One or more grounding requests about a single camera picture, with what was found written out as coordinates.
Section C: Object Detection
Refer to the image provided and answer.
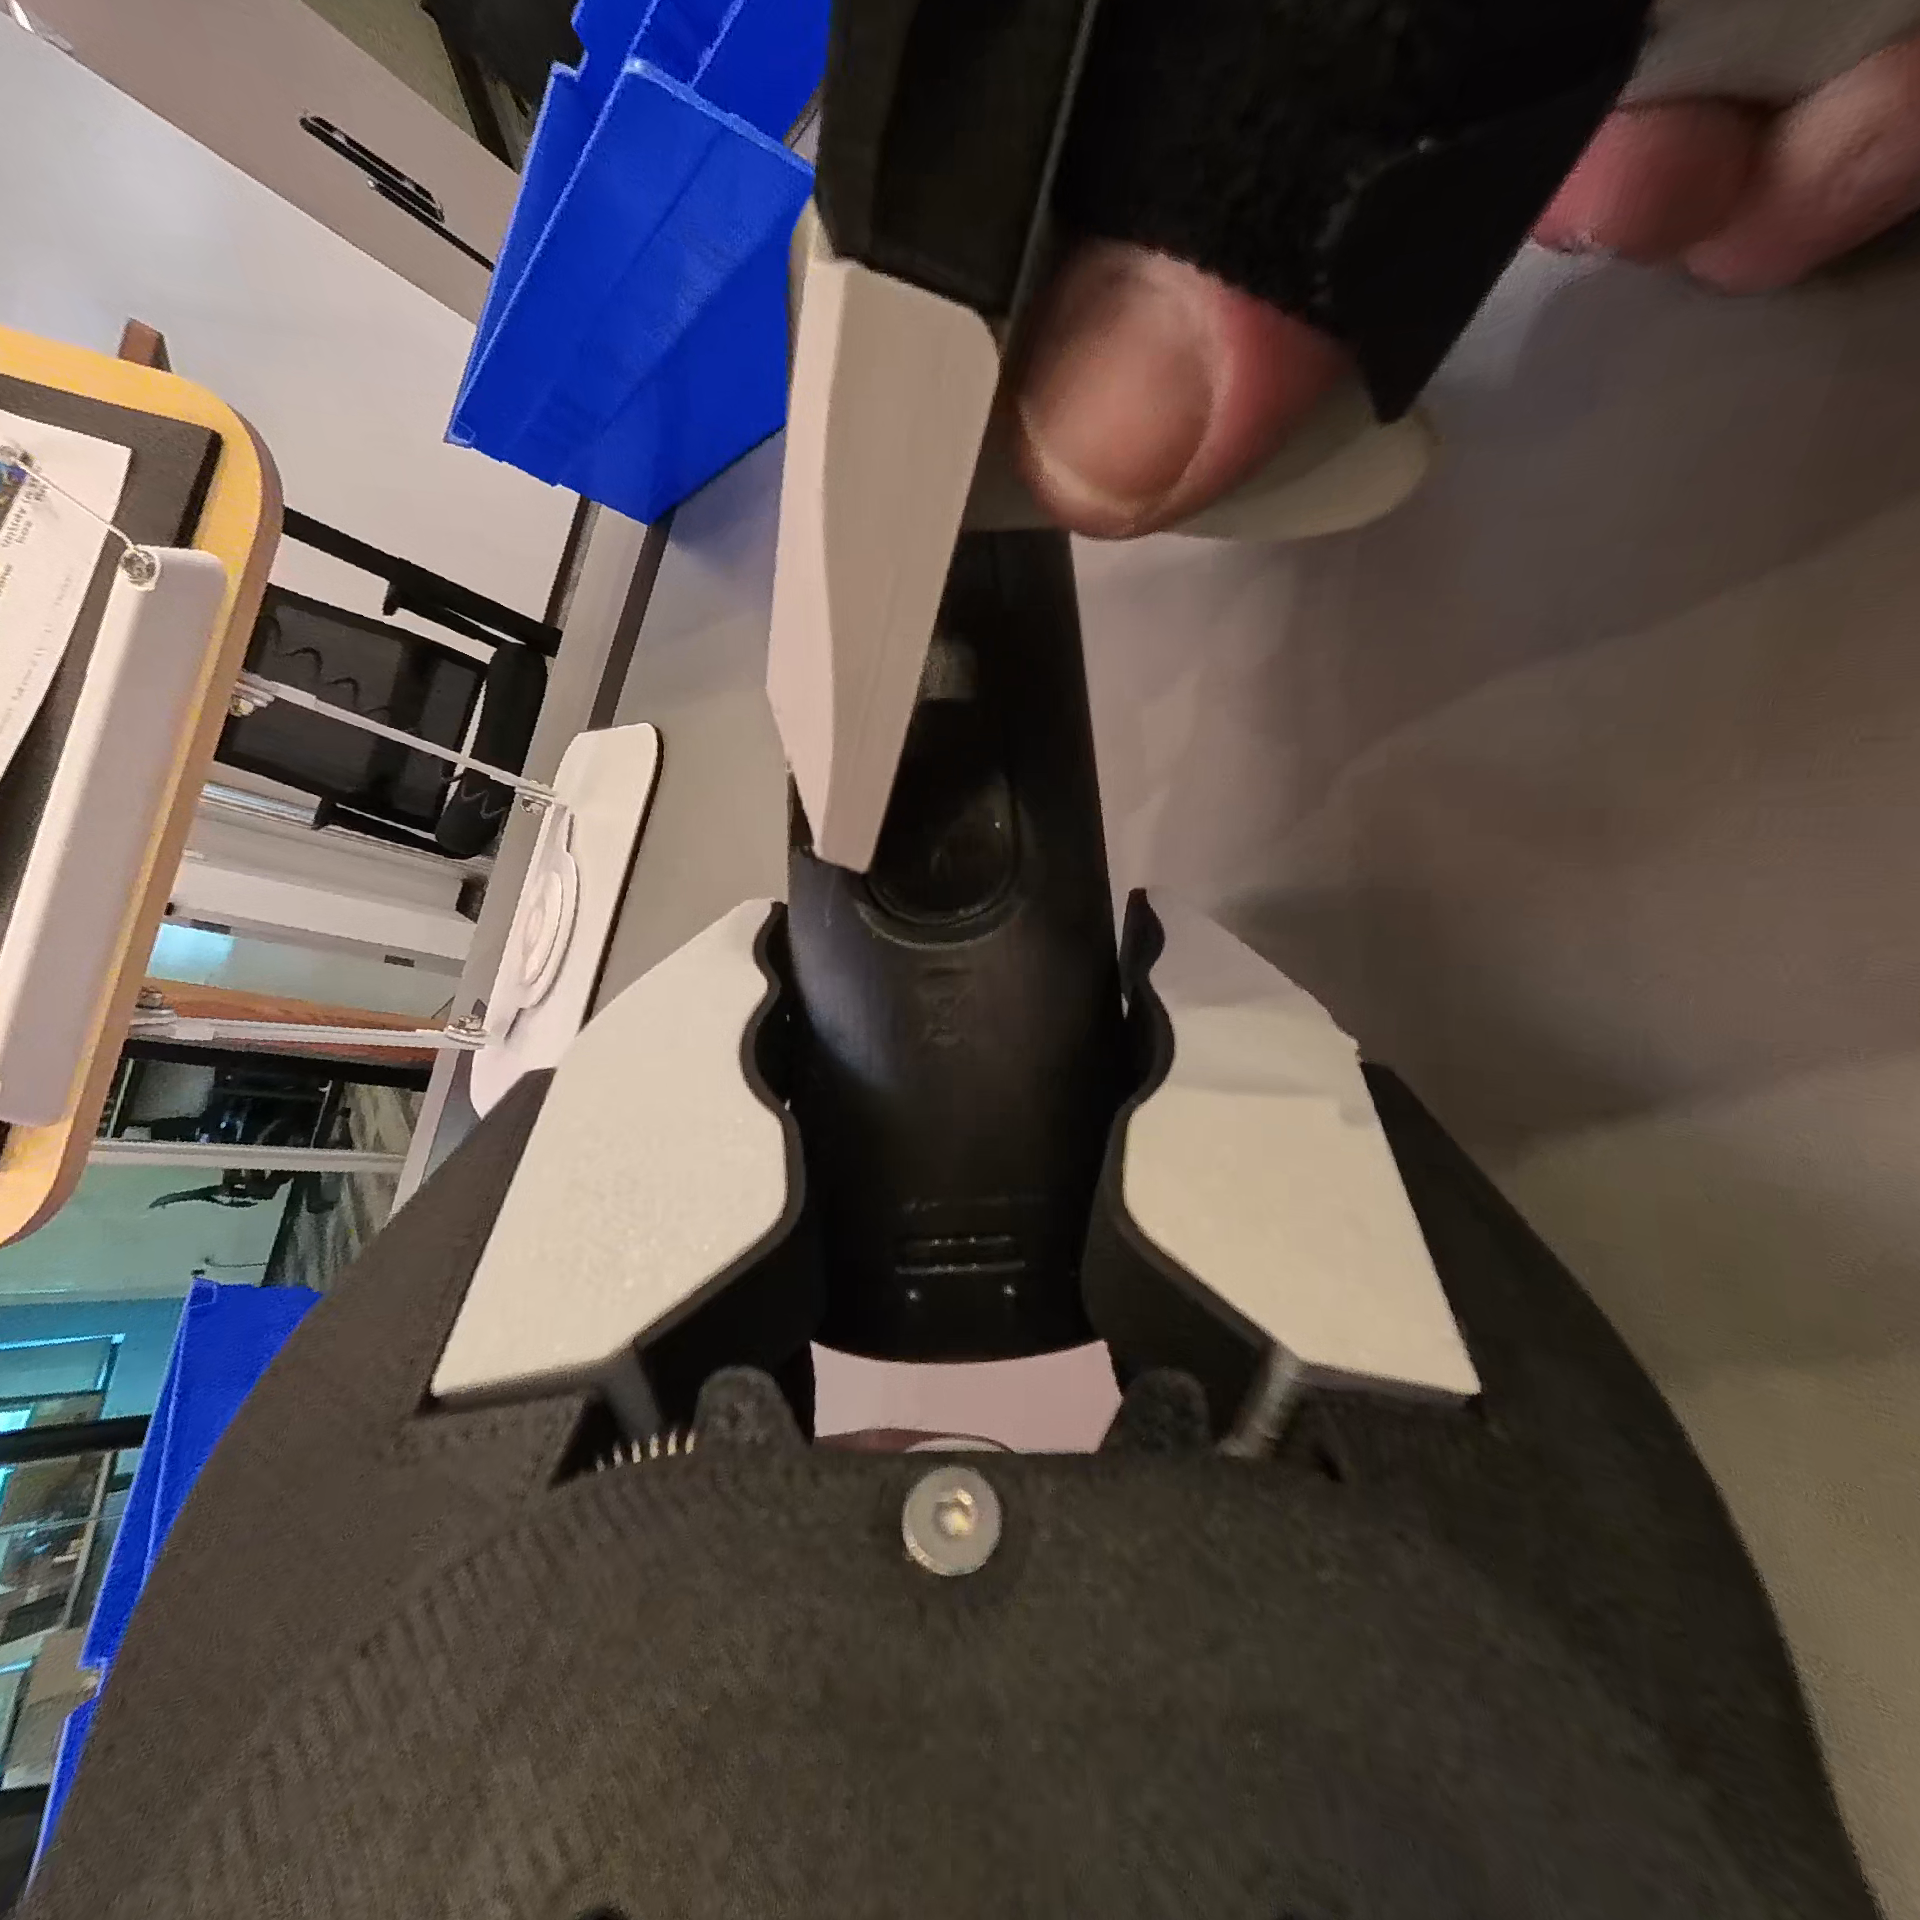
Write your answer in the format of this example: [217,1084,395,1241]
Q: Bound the blue plastic bin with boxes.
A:
[30,1273,322,1856]
[444,0,824,526]

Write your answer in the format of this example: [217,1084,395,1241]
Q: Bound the black remote control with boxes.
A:
[782,526,1130,1367]

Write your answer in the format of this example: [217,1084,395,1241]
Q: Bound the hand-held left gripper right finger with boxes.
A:
[1079,890,1481,1452]

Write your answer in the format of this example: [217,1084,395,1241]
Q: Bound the brown top standing desk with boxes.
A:
[141,984,450,1053]

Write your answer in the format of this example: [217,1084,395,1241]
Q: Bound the wooden book stand board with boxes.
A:
[0,330,288,1251]

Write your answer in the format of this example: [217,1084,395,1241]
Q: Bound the grey desk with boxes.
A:
[382,240,1920,1920]

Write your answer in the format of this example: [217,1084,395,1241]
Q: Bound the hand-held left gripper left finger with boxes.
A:
[428,894,818,1450]

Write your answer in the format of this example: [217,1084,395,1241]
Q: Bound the printed instruction sheet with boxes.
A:
[0,428,132,782]

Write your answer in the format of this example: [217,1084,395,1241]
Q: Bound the person's right hand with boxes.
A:
[1016,46,1920,539]

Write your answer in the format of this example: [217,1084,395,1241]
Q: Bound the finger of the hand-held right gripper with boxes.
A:
[764,250,1001,876]

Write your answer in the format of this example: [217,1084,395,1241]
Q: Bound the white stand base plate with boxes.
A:
[132,677,666,1123]

